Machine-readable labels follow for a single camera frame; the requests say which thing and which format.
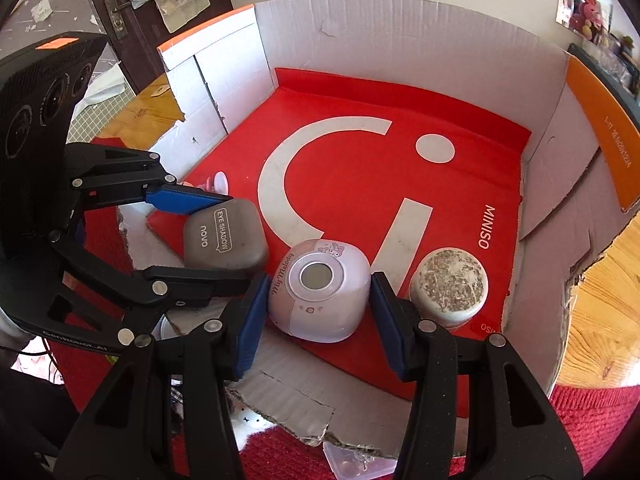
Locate grey eyeshadow case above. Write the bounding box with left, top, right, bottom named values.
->
left=182, top=199, right=269, bottom=276

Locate small clear plastic box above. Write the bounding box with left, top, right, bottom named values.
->
left=322, top=440, right=401, bottom=480

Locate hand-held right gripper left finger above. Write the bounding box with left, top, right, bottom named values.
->
left=52, top=272, right=273, bottom=480

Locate pink plush toy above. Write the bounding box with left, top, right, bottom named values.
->
left=555, top=0, right=613, bottom=41

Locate dark brown door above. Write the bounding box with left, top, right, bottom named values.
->
left=82, top=0, right=233, bottom=93

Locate red blanket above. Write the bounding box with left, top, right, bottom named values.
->
left=47, top=137, right=640, bottom=480

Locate white round container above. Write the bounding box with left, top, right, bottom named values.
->
left=152, top=312, right=201, bottom=341

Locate pink doll toy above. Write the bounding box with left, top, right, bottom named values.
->
left=180, top=171, right=231, bottom=196

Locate metal door handle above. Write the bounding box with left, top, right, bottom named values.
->
left=104, top=0, right=133, bottom=40

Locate white cardboard box red bottom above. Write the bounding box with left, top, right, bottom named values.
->
left=117, top=0, right=640, bottom=461

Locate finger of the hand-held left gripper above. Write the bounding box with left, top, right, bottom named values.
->
left=49, top=232, right=252, bottom=322
left=65, top=142, right=227, bottom=217

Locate dark shelf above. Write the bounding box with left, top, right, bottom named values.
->
left=567, top=42, right=640, bottom=128

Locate white spotted object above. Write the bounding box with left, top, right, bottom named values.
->
left=235, top=402, right=273, bottom=448

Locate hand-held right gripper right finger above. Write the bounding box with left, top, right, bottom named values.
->
left=369, top=271, right=586, bottom=480

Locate shelf with cluttered items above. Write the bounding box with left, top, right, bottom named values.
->
left=595, top=30, right=640, bottom=86

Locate black cable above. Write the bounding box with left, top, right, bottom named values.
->
left=15, top=337, right=63, bottom=386

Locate white round jar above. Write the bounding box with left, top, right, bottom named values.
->
left=408, top=247, right=488, bottom=331

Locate pale pink round device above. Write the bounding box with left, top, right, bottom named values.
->
left=267, top=239, right=373, bottom=345

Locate beige fabric organizer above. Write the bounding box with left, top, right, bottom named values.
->
left=155, top=0, right=211, bottom=33

